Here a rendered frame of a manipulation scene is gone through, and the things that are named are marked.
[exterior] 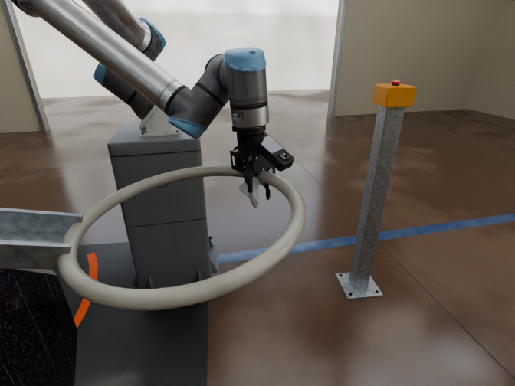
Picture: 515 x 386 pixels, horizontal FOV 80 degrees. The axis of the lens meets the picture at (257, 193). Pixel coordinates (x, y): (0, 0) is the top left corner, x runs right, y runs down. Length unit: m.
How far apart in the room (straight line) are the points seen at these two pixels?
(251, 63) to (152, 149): 0.86
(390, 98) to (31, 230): 1.25
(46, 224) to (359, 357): 1.31
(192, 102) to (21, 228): 0.45
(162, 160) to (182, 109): 0.69
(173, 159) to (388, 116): 0.95
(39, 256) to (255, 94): 0.52
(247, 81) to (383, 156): 0.91
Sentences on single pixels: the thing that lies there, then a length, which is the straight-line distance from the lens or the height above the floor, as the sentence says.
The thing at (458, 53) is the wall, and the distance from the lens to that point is 7.48.
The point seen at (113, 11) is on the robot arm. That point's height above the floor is 1.33.
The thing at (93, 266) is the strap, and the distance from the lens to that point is 2.16.
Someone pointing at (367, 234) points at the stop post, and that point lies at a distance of 1.65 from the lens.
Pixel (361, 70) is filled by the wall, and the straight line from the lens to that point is 6.27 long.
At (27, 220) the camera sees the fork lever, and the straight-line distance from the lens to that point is 0.76.
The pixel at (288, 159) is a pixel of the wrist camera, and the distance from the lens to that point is 0.71.
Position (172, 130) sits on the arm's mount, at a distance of 1.51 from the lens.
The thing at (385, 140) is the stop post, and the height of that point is 0.86.
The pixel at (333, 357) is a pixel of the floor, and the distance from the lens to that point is 1.56.
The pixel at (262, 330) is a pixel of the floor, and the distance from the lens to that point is 1.61.
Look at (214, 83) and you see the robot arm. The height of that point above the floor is 1.15.
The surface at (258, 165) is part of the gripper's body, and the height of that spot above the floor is 0.96.
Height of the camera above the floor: 1.24
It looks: 26 degrees down
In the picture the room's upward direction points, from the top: straight up
